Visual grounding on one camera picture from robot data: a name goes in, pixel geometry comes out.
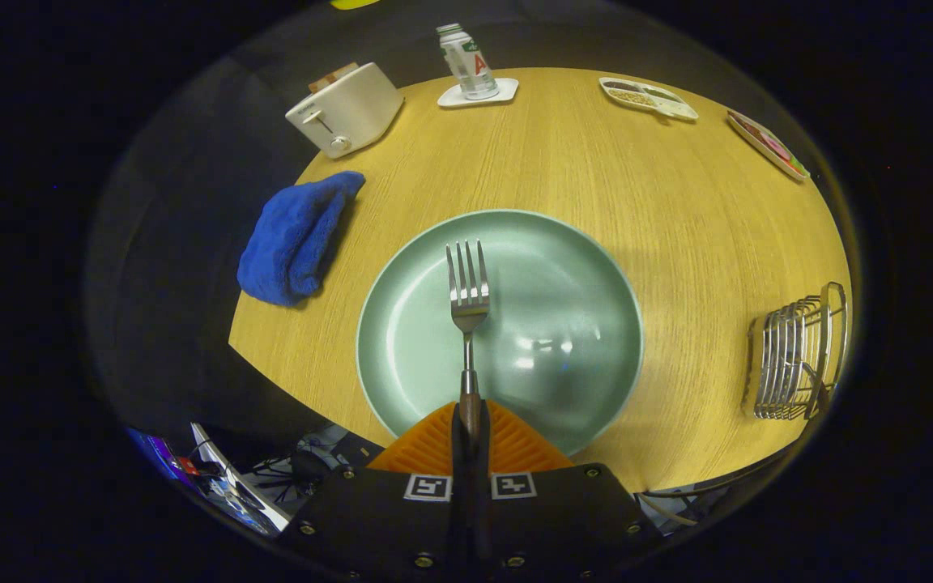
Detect metal wire basket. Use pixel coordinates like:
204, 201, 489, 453
746, 281, 850, 421

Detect blue folded towel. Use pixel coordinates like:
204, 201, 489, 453
236, 171, 366, 308

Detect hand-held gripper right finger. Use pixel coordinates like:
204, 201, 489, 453
473, 400, 663, 582

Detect silver flat device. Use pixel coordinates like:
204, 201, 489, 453
190, 421, 293, 537

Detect white toaster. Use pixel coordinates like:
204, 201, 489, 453
285, 62, 405, 160

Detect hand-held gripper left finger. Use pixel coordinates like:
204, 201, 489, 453
282, 400, 469, 582

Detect white square coaster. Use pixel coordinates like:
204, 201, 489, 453
437, 78, 520, 109

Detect metal fork with wooden handle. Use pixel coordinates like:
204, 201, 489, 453
445, 239, 492, 458

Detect clear plastic bottle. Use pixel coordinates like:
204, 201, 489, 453
437, 23, 500, 101

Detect white cable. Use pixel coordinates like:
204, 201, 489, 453
637, 484, 712, 529

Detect white tray with food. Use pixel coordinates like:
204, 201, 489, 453
726, 109, 811, 182

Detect pale green round plate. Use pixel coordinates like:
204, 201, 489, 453
356, 209, 645, 457

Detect black cable tangle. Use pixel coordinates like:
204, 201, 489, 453
244, 428, 362, 504

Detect white divided snack tray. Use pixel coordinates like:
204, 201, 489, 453
599, 77, 700, 123

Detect toast slice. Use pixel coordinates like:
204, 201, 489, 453
308, 62, 360, 94

